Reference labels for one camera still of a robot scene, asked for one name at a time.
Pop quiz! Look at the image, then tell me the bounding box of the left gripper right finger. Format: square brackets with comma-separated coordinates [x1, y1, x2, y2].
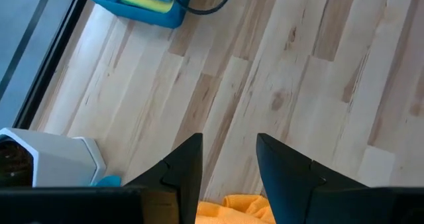
[256, 133, 424, 224]

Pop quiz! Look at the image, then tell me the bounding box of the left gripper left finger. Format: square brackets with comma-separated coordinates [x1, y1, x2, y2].
[0, 133, 203, 224]

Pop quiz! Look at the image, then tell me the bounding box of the orange microfiber towel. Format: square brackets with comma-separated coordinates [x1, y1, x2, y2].
[195, 194, 276, 224]

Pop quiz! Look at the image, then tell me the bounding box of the teal microfiber towel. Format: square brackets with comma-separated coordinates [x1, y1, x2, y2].
[91, 174, 123, 188]

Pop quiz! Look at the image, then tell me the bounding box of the white hexagonal planter pot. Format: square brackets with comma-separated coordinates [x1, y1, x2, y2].
[0, 127, 107, 188]

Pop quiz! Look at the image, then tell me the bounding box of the blue plastic bin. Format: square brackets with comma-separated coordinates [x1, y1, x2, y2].
[85, 0, 196, 29]

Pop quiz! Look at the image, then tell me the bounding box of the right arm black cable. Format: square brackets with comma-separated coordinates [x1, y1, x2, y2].
[165, 0, 238, 15]

